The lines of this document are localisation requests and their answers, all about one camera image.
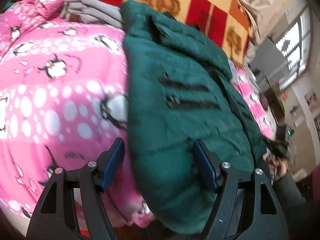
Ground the dark green quilted jacket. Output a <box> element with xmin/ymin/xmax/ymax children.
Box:
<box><xmin>120</xmin><ymin>0</ymin><xmax>266</xmax><ymax>234</ymax></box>

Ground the dark sleeve forearm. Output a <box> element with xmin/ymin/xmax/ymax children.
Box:
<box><xmin>273</xmin><ymin>173</ymin><xmax>319</xmax><ymax>239</ymax></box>

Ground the right hand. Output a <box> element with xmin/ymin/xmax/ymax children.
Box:
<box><xmin>266</xmin><ymin>157</ymin><xmax>289</xmax><ymax>182</ymax></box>

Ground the grey cabinet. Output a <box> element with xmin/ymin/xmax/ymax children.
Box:
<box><xmin>249</xmin><ymin>37</ymin><xmax>289</xmax><ymax>87</ymax></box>

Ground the pink penguin bedsheet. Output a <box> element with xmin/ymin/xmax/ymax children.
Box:
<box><xmin>0</xmin><ymin>0</ymin><xmax>278</xmax><ymax>230</ymax></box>

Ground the beige curtain right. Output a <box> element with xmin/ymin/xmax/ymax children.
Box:
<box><xmin>239</xmin><ymin>0</ymin><xmax>297</xmax><ymax>43</ymax></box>

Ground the red orange rose blanket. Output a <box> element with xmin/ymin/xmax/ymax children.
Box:
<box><xmin>87</xmin><ymin>0</ymin><xmax>258</xmax><ymax>63</ymax></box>

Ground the grey folded sweater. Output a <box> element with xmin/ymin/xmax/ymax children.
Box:
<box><xmin>60</xmin><ymin>0</ymin><xmax>126</xmax><ymax>30</ymax></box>

